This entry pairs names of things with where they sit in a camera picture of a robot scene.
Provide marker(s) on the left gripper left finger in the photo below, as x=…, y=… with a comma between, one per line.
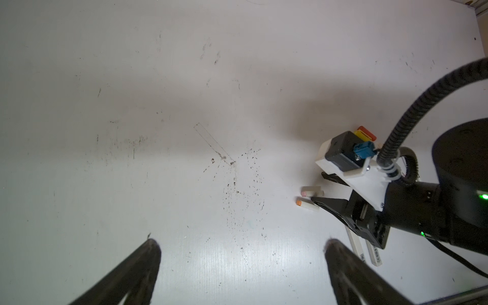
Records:
x=131, y=282

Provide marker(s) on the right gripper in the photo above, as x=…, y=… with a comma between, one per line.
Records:
x=415, y=209

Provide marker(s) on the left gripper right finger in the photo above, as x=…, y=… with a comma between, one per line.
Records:
x=353, y=282

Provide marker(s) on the white marker pink tip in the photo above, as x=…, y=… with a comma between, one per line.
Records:
x=358, y=216

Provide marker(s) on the white marker orange tip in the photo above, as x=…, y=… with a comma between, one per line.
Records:
x=339, y=225

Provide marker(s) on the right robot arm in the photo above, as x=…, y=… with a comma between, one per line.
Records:
x=460, y=160

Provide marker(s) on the yellow highlighter cap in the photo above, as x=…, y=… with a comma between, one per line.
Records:
x=363, y=136

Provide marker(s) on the red highlighter cap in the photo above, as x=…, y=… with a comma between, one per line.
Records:
x=368, y=132

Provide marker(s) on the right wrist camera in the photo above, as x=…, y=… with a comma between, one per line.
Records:
x=349, y=152

